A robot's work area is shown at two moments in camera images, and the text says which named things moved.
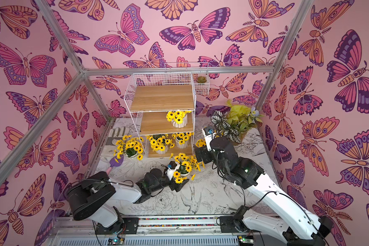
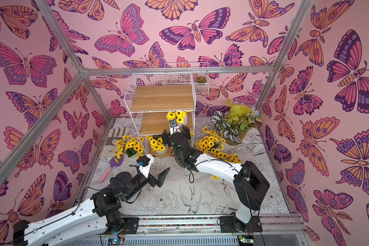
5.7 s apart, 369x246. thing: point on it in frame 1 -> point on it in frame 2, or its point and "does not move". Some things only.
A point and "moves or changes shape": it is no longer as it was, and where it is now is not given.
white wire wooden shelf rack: (163, 105) does not move
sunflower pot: (188, 164) moves or changes shape
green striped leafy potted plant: (236, 122) does not move
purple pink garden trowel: (115, 162) does not move
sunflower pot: (179, 119) does not move
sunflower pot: (131, 147) does not move
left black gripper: (178, 186) -> (161, 177)
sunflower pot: (160, 143) does not move
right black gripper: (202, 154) -> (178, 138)
